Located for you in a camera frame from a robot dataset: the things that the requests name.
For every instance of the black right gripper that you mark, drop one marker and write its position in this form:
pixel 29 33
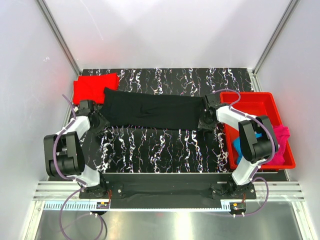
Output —
pixel 207 127

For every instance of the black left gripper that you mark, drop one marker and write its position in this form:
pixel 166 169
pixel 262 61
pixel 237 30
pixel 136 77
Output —
pixel 103 122

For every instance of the black t shirt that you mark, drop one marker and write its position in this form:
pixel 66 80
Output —
pixel 162 111

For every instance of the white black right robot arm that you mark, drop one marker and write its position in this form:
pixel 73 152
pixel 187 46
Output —
pixel 258 143

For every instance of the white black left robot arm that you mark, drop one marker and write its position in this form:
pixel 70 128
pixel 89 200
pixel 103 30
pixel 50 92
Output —
pixel 63 153

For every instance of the blue t shirt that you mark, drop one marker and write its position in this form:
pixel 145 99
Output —
pixel 237 146

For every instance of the folded red t shirt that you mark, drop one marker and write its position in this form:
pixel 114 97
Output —
pixel 92 87

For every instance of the red plastic bin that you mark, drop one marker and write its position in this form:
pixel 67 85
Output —
pixel 258 103

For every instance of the pink t shirt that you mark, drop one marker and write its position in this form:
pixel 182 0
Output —
pixel 282 134

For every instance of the aluminium frame post right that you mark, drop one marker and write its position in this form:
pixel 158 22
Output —
pixel 289 10

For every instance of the aluminium frame post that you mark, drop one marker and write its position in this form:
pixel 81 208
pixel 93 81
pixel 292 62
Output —
pixel 289 10
pixel 44 8

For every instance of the aluminium frame post left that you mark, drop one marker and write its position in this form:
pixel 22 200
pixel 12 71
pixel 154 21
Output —
pixel 44 8

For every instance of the aluminium front rail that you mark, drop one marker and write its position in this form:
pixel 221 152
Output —
pixel 276 191

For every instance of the white slotted cable duct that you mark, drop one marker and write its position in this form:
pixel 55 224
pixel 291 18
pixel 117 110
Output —
pixel 115 206

